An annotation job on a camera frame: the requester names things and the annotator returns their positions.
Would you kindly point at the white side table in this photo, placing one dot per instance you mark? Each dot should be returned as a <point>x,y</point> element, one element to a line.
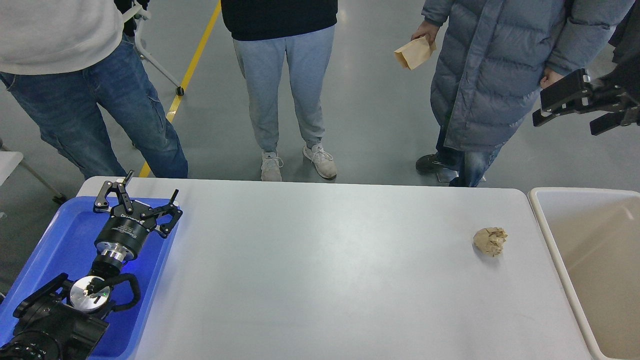
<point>14,168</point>

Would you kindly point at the left hand of coat person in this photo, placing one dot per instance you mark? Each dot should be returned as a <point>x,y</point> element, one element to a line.
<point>549,77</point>

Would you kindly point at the beige plastic bin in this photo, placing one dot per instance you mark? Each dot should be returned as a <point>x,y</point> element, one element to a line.
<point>593,236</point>

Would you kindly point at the blue plastic tray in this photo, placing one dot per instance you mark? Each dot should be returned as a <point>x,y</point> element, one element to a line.
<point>68,246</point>

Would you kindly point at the person in grey puffer coat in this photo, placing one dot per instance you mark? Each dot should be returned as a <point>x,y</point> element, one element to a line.
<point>492,58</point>

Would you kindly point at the brown paper ball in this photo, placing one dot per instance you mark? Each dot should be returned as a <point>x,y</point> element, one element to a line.
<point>490,240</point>

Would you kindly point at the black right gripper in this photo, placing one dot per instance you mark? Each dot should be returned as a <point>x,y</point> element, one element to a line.
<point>616,93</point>

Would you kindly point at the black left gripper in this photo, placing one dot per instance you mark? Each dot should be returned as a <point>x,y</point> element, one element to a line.
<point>131,222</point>

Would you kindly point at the brown paper bag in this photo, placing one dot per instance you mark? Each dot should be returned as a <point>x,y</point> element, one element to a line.
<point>415,53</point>

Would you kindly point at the right hand holding bag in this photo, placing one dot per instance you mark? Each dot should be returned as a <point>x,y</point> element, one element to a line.
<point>426,30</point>

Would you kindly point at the person in white sweater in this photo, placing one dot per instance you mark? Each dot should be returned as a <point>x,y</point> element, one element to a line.
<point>65,61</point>

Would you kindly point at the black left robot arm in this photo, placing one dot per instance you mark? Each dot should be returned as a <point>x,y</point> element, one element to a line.
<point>86,291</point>

